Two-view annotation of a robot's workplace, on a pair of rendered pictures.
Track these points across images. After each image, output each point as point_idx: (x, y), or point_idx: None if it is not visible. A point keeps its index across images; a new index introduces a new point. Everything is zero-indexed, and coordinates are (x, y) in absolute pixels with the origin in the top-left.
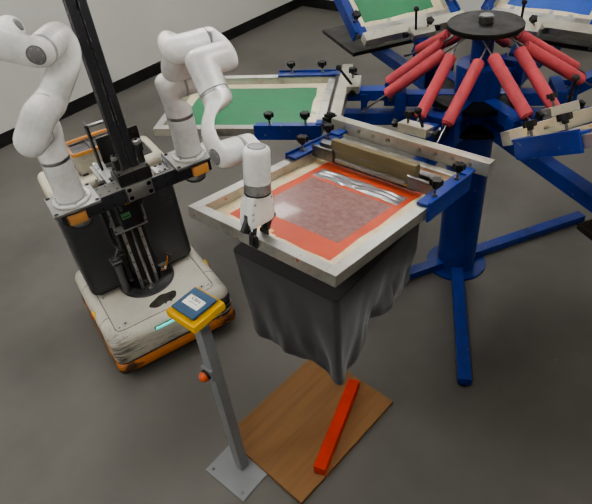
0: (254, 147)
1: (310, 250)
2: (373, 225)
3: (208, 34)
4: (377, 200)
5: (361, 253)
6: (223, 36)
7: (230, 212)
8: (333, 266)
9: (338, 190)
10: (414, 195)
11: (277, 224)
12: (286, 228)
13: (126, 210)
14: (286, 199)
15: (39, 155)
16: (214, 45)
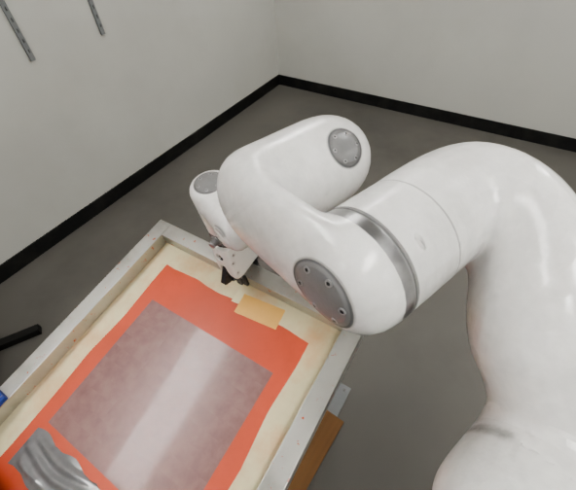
0: (210, 176)
1: (187, 278)
2: (95, 352)
3: (336, 209)
4: (64, 440)
5: (126, 259)
6: (257, 178)
7: (307, 347)
8: (161, 231)
9: (126, 472)
10: None
11: (231, 328)
12: (218, 320)
13: None
14: (223, 411)
15: None
16: (275, 134)
